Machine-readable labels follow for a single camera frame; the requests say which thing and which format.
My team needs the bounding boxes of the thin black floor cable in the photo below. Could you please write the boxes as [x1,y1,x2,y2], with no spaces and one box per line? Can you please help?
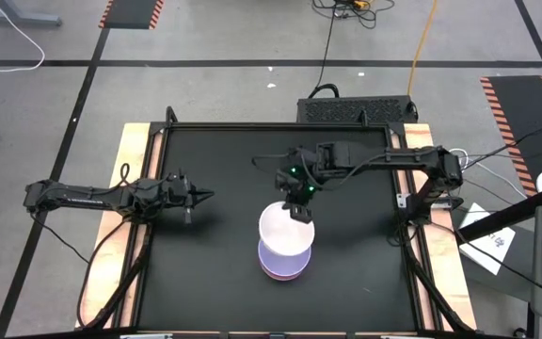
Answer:
[29,212,92,264]

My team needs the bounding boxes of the white paper sheet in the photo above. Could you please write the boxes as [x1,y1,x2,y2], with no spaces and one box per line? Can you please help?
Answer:
[458,202,518,277]

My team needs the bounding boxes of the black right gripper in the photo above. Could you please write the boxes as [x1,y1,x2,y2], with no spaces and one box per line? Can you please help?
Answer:
[290,143,343,224]

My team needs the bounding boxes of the grey metal table foot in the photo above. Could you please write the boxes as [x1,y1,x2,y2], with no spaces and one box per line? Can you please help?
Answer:
[0,0,63,27]

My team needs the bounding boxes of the purple bowl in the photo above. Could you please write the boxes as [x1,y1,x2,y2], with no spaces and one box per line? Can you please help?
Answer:
[257,237,312,279]

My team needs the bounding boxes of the red bowl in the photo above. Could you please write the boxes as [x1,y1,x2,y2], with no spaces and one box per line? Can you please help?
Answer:
[259,263,311,283]

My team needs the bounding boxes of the light wooden table board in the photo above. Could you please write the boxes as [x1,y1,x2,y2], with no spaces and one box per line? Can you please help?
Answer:
[391,122,478,331]
[75,122,165,330]

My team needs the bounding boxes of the black metal bar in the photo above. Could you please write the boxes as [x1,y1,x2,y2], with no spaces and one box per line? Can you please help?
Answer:
[454,186,542,244]

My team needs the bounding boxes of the black diagonal frame strut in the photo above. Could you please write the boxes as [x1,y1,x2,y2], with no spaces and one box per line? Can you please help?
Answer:
[401,225,470,333]
[85,225,154,331]

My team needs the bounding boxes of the tangled black cable bundle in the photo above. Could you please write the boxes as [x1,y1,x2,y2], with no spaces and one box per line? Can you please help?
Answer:
[311,0,396,30]

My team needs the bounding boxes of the white floor cable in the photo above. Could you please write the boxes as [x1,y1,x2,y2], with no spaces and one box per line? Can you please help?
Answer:
[0,0,46,74]

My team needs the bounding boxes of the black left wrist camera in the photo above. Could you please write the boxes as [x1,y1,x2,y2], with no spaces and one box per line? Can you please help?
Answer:
[167,174,190,197]

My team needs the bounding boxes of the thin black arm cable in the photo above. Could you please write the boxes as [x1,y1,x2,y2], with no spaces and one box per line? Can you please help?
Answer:
[462,121,542,167]

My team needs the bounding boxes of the black perforated computer case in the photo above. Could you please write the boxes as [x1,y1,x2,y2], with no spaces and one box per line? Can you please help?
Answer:
[296,94,419,125]

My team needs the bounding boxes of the yellow cable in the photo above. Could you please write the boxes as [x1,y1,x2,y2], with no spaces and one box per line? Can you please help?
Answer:
[406,0,440,97]

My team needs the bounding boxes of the black mat orange striped edges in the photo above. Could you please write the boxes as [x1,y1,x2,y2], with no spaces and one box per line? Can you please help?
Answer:
[480,74,542,198]
[98,0,165,31]

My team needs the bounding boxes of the long black cable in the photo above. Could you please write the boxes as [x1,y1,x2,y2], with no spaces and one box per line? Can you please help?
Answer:
[311,4,343,99]

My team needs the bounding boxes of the white plate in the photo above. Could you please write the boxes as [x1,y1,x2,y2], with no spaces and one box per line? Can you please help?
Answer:
[258,201,316,258]

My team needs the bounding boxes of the black table frame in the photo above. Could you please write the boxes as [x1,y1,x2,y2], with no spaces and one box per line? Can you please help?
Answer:
[115,105,441,336]

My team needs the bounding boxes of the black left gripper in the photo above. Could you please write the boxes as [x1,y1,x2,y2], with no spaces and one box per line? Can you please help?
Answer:
[165,171,215,226]

